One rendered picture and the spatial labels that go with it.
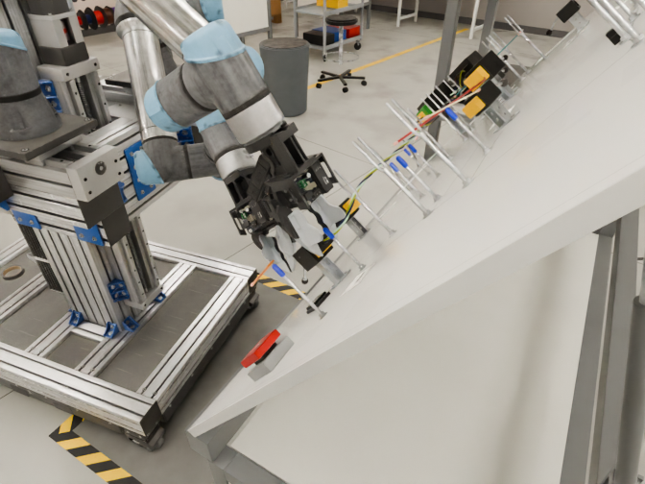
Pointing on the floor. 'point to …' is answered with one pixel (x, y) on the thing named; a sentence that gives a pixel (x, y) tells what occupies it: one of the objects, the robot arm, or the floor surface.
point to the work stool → (341, 49)
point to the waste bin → (287, 72)
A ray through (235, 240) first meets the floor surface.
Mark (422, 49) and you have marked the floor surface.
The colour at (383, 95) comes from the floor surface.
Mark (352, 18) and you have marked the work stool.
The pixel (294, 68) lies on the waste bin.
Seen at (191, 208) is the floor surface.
